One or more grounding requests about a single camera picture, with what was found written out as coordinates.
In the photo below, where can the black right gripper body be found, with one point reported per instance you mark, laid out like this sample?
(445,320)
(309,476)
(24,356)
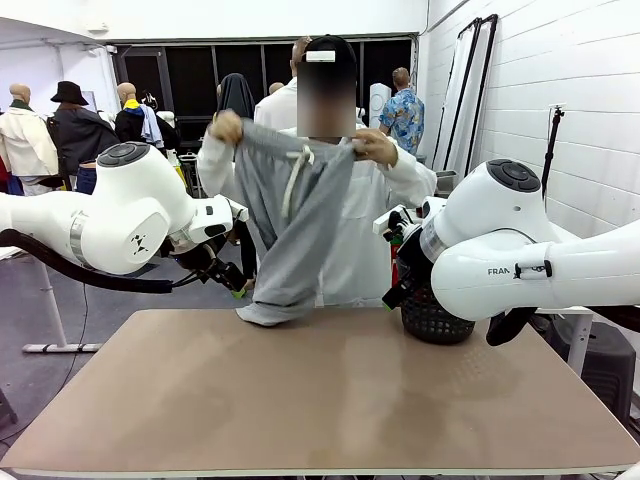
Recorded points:
(414,260)

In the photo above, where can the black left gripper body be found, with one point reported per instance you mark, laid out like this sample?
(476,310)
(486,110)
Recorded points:
(210,265)

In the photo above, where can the grey training pants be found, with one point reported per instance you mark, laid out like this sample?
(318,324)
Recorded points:
(300,240)

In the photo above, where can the person's right forearm white sleeve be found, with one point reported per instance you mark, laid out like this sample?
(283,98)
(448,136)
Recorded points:
(212,165)

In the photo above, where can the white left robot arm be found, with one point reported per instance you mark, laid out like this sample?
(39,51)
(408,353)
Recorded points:
(125,210)

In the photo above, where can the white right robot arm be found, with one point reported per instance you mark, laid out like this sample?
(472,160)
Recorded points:
(500,240)

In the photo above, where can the person's left hand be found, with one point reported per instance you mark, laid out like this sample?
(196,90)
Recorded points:
(376,149)

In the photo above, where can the person's right hand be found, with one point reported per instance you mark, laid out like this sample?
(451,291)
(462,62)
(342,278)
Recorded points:
(226,126)

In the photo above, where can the red plastic object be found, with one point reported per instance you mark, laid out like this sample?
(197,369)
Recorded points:
(396,250)

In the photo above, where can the black perforated laundry basket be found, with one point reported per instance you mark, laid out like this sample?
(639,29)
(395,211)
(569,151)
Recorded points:
(435,325)

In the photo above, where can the person in white coat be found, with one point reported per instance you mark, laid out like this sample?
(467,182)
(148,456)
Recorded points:
(360,225)

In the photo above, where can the grey box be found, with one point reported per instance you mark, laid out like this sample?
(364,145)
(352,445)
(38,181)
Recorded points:
(446,182)

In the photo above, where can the man in floral shirt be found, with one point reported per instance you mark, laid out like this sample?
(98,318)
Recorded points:
(402,115)

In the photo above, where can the mannequin in blue jeans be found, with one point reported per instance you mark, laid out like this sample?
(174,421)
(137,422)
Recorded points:
(86,180)

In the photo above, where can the light blue hanging shirt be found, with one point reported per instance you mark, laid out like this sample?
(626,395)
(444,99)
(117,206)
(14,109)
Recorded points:
(150,125)

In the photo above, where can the white tower appliance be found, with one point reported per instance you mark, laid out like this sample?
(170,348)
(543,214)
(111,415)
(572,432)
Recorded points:
(379,105)

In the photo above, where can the mannequin in black yellow-collared jacket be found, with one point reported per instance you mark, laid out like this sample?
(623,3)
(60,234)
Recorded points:
(129,125)

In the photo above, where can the white desk with T-leg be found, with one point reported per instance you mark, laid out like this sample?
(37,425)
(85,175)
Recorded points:
(50,300)

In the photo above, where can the black framed white panel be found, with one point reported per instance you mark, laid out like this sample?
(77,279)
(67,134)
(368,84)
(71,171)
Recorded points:
(452,100)
(487,75)

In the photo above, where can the mannequin in white coat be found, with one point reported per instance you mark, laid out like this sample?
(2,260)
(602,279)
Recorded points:
(272,110)

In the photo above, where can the black tripod stand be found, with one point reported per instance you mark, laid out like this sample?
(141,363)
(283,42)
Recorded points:
(552,145)

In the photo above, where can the mannequin in dark jacket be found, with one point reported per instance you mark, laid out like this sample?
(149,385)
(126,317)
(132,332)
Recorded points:
(82,135)

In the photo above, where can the bald mannequin head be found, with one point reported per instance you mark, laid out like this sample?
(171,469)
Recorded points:
(276,89)

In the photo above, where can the dark glass window front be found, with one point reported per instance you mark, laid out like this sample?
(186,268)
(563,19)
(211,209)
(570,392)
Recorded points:
(190,75)

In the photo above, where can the black plastic stool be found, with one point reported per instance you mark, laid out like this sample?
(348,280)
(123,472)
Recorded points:
(605,370)

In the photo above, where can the black brimmed hat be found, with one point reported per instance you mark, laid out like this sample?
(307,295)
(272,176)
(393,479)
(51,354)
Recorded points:
(69,92)

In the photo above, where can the mannequin in cream jacket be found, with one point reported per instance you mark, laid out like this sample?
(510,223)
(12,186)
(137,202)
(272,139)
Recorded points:
(25,140)

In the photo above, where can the black cap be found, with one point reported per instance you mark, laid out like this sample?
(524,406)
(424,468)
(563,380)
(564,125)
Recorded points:
(345,47)

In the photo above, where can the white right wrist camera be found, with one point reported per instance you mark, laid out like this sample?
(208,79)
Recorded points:
(392,217)

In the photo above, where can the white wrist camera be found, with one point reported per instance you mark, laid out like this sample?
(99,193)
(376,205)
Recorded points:
(239,210)
(392,217)

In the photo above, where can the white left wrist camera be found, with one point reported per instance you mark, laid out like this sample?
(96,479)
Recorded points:
(239,210)

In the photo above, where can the white head-mounted camera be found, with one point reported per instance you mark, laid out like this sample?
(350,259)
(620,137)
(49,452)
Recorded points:
(320,56)

